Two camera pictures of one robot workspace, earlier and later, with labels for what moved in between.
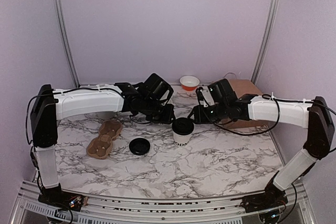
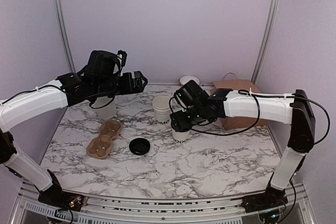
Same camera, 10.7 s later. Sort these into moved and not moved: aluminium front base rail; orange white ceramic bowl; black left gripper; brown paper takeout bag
Moved: black left gripper
Not moved: aluminium front base rail; orange white ceramic bowl; brown paper takeout bag
